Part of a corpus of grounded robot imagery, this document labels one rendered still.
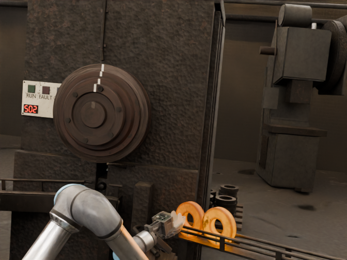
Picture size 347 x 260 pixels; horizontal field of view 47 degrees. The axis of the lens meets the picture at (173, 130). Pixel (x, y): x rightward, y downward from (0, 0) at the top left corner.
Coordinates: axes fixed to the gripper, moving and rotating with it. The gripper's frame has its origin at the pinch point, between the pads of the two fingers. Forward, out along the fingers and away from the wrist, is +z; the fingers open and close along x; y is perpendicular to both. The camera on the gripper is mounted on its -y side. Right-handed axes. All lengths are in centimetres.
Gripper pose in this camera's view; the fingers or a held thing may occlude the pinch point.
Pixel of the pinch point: (183, 219)
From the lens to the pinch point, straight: 175.5
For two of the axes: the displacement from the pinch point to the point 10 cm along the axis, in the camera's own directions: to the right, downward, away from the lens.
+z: 6.8, -3.2, 6.6
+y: -1.3, -9.4, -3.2
